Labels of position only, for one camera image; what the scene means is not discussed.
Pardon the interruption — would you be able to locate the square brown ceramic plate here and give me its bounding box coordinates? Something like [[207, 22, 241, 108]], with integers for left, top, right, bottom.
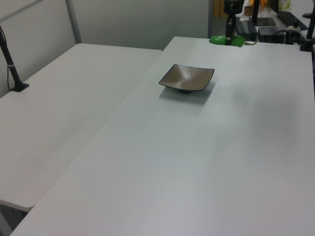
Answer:
[[158, 63, 215, 94]]

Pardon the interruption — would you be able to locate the black electronics box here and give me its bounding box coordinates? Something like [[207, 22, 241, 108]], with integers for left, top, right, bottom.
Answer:
[[257, 26, 287, 45]]

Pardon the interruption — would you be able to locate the black cable bundle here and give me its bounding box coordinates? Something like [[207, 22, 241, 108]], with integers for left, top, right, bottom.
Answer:
[[275, 29, 306, 46]]

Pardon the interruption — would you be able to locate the black camera stand pole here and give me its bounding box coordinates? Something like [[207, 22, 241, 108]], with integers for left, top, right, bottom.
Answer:
[[0, 24, 30, 93], [298, 0, 315, 53]]

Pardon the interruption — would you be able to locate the black monitor stand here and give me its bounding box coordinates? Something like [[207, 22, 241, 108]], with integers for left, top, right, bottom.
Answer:
[[251, 0, 277, 27]]

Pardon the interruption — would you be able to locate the black power adapter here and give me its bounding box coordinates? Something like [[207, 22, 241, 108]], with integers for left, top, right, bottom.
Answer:
[[235, 20, 258, 41]]

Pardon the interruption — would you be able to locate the grey partition end post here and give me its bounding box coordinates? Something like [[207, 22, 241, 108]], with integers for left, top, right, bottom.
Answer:
[[207, 0, 215, 39]]

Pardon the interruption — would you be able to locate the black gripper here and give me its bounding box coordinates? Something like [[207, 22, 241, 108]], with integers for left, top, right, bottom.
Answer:
[[223, 0, 245, 47]]

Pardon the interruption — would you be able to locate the yellow object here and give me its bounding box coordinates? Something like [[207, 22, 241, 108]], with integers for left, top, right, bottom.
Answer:
[[248, 0, 268, 8]]

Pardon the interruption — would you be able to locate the green chili pepper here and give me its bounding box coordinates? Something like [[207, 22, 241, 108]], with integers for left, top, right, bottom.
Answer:
[[209, 35, 257, 49]]

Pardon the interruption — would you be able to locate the grey partition frame post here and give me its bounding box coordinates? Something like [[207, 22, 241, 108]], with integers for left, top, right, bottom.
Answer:
[[65, 0, 83, 44]]

